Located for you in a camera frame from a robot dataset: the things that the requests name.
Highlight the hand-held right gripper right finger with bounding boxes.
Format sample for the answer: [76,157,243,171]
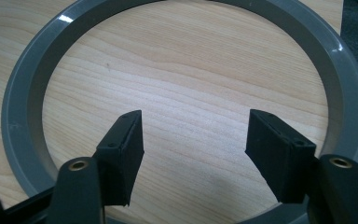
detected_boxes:
[244,108,318,204]

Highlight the grey plastic bin ring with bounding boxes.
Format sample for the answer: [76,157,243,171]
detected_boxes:
[0,0,358,224]

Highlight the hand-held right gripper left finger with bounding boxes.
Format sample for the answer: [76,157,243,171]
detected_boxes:
[92,109,145,207]

